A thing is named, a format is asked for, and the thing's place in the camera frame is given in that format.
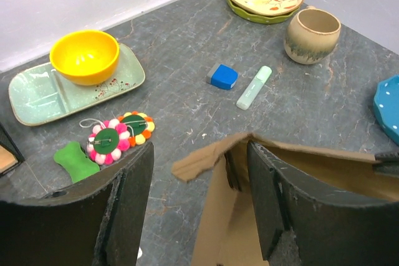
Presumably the green bone toy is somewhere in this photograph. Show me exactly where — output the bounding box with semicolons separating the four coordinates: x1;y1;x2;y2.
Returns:
54;141;100;183

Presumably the brown cardboard box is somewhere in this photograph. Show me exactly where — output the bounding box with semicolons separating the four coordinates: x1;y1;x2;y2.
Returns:
172;133;398;265

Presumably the pale green stick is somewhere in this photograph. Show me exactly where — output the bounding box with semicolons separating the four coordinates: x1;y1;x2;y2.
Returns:
236;66;272;110

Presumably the blue small box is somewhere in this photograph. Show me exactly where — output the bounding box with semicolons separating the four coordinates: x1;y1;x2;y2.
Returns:
206;64;238;90

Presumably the black wire wooden shelf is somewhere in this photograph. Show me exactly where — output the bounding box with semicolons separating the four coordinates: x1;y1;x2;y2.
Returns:
1;125;25;176

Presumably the orange bowl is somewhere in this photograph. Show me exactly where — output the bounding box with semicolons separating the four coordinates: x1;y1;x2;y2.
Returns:
49;30;120;86

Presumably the green double flower toy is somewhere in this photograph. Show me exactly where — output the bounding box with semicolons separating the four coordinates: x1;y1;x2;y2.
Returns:
79;111;155;166

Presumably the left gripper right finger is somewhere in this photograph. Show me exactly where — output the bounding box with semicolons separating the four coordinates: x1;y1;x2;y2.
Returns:
247;141;398;265

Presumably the green plate under floral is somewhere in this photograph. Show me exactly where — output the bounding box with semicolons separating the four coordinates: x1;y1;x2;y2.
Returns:
226;0;300;25

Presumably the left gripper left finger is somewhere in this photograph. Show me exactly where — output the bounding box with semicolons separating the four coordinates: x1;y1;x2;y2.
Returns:
1;142;154;265

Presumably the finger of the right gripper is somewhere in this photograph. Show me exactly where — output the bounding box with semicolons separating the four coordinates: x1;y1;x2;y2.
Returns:
373;151;399;178

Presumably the blue polka dot plate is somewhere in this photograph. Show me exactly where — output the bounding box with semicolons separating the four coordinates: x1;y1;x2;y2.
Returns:
373;75;399;145

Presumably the brown ceramic cup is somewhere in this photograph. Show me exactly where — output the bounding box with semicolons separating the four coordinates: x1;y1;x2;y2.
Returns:
284;6;341;65

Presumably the pale green tray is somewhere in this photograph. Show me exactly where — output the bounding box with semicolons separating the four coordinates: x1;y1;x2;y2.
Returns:
8;44;146;126

